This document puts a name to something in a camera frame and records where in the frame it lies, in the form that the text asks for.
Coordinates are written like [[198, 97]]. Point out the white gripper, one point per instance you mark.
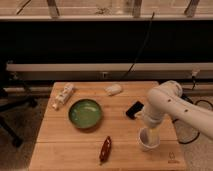
[[152, 122]]

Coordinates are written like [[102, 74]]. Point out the white ceramic cup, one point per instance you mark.
[[143, 140]]

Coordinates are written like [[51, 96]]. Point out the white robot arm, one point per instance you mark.
[[166, 99]]

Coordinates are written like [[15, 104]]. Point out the green ceramic bowl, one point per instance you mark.
[[85, 113]]

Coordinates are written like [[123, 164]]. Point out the black rectangular phone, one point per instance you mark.
[[134, 109]]

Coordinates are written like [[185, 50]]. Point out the white oval soap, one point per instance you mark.
[[113, 89]]

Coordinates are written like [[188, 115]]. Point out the white tube bottle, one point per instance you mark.
[[63, 96]]

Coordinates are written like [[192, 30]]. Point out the white baseboard heater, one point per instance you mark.
[[113, 71]]

